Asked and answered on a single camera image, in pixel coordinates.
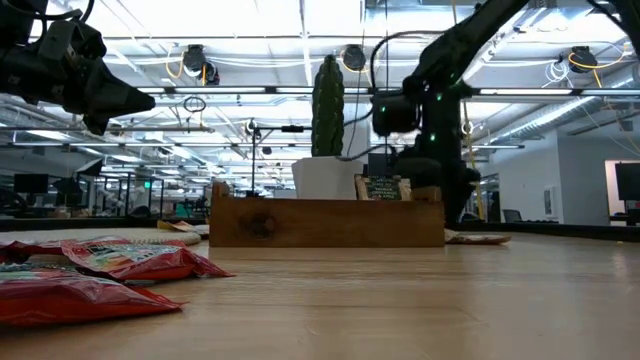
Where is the round pale plate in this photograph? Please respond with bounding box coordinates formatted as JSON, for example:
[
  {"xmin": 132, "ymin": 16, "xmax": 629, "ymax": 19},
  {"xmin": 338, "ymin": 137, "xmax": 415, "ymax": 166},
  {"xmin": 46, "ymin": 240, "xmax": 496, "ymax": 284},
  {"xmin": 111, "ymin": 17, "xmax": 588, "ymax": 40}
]
[{"xmin": 0, "ymin": 227, "xmax": 202, "ymax": 247}]

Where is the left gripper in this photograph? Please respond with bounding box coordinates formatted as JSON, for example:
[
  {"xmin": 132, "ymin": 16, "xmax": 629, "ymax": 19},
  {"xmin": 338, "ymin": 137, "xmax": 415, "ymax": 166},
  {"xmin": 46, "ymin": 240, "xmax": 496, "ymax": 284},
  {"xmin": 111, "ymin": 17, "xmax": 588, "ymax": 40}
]
[{"xmin": 30, "ymin": 47, "xmax": 156, "ymax": 136}]

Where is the wooden compartment tea box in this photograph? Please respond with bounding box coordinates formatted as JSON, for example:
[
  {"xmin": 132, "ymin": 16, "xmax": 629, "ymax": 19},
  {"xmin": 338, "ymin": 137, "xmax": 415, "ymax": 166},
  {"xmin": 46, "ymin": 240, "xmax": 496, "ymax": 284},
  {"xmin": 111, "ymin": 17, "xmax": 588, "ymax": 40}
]
[{"xmin": 208, "ymin": 180, "xmax": 446, "ymax": 249}]

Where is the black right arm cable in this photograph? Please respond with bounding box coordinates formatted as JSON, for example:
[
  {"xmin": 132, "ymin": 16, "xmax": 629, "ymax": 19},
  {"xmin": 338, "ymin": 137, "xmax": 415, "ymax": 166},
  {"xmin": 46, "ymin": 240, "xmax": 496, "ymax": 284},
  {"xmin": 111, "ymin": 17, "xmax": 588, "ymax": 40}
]
[{"xmin": 368, "ymin": 29, "xmax": 447, "ymax": 96}]

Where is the green cactus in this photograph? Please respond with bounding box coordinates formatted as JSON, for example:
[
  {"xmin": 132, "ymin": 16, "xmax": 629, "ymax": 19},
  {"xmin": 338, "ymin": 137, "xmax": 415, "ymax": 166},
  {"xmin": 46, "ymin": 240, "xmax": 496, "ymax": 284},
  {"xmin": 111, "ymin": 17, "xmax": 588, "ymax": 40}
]
[{"xmin": 310, "ymin": 53, "xmax": 346, "ymax": 159}]

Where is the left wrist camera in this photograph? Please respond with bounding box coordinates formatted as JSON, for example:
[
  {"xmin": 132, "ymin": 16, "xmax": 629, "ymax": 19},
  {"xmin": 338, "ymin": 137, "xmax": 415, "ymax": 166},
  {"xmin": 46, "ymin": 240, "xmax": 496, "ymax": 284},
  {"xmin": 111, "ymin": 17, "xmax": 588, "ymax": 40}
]
[{"xmin": 37, "ymin": 19, "xmax": 107, "ymax": 61}]

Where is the black monitor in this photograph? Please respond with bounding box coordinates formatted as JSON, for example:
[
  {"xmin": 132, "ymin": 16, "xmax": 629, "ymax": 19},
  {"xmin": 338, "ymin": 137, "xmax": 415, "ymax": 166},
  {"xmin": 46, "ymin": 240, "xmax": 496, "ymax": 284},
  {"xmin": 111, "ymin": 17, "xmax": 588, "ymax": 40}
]
[{"xmin": 13, "ymin": 173, "xmax": 50, "ymax": 196}]

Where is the silver ceiling duct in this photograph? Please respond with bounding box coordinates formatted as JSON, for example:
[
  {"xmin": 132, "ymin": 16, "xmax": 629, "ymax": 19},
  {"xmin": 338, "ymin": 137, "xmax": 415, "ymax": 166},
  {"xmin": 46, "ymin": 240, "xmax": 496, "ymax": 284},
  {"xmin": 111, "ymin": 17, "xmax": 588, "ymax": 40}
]
[{"xmin": 469, "ymin": 94, "xmax": 640, "ymax": 146}]

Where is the grey ceiling pipe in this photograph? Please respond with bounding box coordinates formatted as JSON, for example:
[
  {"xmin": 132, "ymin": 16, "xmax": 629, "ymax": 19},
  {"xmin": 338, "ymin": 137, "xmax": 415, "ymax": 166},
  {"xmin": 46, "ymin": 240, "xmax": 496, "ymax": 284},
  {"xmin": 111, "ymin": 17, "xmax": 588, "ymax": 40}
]
[{"xmin": 0, "ymin": 124, "xmax": 216, "ymax": 134}]

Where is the long ceiling light bar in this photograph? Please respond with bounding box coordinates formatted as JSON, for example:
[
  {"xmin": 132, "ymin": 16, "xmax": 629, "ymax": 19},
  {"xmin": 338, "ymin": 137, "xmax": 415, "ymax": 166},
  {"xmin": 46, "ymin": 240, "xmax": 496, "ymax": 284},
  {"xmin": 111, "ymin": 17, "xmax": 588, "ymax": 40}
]
[{"xmin": 142, "ymin": 85, "xmax": 640, "ymax": 97}]

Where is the black camera stand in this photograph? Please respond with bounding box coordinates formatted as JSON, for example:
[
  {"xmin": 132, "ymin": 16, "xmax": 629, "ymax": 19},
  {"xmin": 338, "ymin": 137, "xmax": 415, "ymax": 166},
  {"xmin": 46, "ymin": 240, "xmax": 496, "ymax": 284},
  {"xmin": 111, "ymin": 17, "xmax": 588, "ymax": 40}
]
[{"xmin": 248, "ymin": 123, "xmax": 314, "ymax": 199}]

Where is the orange mango tea packet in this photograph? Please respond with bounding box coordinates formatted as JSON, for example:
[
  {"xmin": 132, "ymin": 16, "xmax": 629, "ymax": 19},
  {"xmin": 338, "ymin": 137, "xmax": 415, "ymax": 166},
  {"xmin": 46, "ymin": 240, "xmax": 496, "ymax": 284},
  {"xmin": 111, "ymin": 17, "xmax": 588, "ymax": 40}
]
[{"xmin": 156, "ymin": 219, "xmax": 210, "ymax": 239}]

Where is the black wall screen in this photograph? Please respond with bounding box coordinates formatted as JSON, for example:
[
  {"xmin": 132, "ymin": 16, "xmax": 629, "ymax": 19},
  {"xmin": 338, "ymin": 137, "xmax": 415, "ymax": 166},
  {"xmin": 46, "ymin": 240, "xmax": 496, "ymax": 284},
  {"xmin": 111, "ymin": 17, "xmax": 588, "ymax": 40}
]
[{"xmin": 614, "ymin": 161, "xmax": 640, "ymax": 202}]

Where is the red tea packet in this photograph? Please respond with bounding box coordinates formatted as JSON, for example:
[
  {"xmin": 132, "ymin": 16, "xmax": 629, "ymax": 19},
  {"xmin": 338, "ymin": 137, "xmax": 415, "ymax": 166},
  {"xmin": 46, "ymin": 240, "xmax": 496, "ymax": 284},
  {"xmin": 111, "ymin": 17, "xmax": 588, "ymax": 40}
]
[
  {"xmin": 0, "ymin": 237, "xmax": 187, "ymax": 265},
  {"xmin": 58, "ymin": 237, "xmax": 236, "ymax": 282},
  {"xmin": 0, "ymin": 262, "xmax": 185, "ymax": 329}
]

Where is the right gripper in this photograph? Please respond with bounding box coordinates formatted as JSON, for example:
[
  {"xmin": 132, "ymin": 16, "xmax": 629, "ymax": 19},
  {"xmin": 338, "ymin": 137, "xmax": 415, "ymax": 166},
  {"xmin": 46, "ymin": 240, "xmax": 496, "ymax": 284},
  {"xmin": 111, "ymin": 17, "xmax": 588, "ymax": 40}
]
[{"xmin": 394, "ymin": 156, "xmax": 481, "ymax": 226}]

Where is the black aluminium table frame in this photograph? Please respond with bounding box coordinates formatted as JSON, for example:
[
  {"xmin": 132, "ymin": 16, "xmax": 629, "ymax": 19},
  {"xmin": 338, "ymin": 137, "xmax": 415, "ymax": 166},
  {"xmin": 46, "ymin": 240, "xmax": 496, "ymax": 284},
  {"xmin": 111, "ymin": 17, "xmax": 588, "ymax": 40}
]
[{"xmin": 0, "ymin": 214, "xmax": 640, "ymax": 245}]

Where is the yellow hanging cable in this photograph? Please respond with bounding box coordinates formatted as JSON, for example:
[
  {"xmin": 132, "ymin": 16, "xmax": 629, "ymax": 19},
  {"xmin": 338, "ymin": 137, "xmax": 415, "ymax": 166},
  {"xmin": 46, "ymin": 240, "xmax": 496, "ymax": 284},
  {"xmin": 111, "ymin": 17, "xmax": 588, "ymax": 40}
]
[{"xmin": 459, "ymin": 97, "xmax": 487, "ymax": 222}]

